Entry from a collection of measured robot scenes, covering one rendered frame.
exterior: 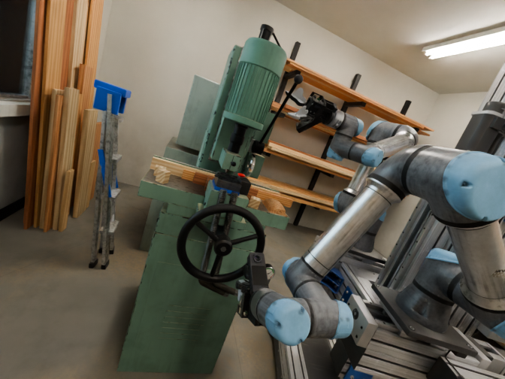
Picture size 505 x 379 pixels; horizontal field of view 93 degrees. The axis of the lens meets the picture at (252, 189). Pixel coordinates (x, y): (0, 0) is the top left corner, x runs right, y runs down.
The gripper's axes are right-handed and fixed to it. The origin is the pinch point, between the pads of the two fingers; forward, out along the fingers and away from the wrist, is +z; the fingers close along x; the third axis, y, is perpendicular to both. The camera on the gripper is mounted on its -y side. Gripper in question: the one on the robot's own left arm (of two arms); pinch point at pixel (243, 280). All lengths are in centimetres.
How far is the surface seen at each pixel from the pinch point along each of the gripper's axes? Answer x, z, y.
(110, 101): -72, 59, -79
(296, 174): 134, 238, -128
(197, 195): -18.8, 11.8, -27.1
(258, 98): -3, 0, -66
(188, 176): -23.3, 24.1, -36.6
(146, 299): -30.0, 35.4, 15.5
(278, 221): 16.3, 14.9, -22.8
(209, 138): -17, 33, -60
